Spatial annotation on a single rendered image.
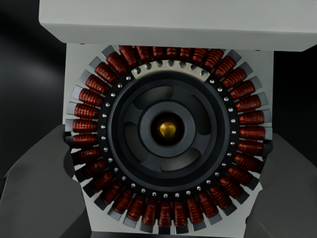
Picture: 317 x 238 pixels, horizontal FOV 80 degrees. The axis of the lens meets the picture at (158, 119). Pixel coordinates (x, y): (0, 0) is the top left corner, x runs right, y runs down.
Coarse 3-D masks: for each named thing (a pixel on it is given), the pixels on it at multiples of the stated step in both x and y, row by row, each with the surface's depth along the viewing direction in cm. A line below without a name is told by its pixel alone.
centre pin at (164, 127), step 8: (160, 120) 11; (168, 120) 11; (176, 120) 11; (152, 128) 12; (160, 128) 11; (168, 128) 11; (176, 128) 11; (160, 136) 11; (168, 136) 11; (176, 136) 11; (168, 144) 12
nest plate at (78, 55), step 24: (72, 48) 14; (96, 48) 14; (72, 72) 14; (264, 72) 14; (144, 96) 14; (168, 96) 14; (192, 96) 14; (168, 168) 14; (96, 216) 13; (240, 216) 13
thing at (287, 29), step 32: (64, 0) 4; (96, 0) 4; (128, 0) 4; (160, 0) 4; (192, 0) 4; (224, 0) 4; (256, 0) 4; (288, 0) 4; (64, 32) 4; (96, 32) 4; (128, 32) 4; (160, 32) 4; (192, 32) 4; (224, 32) 4; (256, 32) 4; (288, 32) 4
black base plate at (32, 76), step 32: (0, 0) 15; (32, 0) 15; (0, 32) 15; (32, 32) 15; (0, 64) 15; (32, 64) 15; (64, 64) 15; (288, 64) 15; (0, 96) 15; (32, 96) 15; (288, 96) 15; (0, 128) 15; (32, 128) 15; (288, 128) 15; (0, 160) 15
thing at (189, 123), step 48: (144, 48) 10; (192, 48) 10; (96, 96) 10; (240, 96) 10; (96, 144) 10; (144, 144) 11; (192, 144) 12; (240, 144) 10; (96, 192) 10; (144, 192) 10; (192, 192) 10; (240, 192) 10
